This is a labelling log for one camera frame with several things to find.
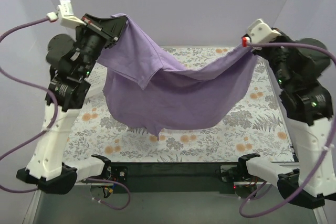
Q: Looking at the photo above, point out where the purple t-shirt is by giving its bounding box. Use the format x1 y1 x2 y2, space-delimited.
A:
98 19 257 135

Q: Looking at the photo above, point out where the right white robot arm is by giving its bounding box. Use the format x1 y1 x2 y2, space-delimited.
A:
237 28 335 209

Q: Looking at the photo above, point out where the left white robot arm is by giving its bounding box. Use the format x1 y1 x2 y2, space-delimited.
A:
16 14 128 195

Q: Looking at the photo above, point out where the white plastic basket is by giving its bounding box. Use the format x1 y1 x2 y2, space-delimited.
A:
86 63 107 98

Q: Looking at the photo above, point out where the floral table mat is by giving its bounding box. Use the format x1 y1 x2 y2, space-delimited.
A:
64 59 294 162

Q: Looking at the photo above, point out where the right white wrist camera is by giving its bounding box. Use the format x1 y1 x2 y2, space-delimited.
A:
241 19 281 47

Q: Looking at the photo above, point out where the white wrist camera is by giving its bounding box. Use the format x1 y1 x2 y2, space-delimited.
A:
47 0 86 29
241 19 281 47

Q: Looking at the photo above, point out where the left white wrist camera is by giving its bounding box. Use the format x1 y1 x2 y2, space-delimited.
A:
47 0 86 29

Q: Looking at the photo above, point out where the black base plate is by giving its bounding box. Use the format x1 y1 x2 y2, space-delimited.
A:
111 162 254 194

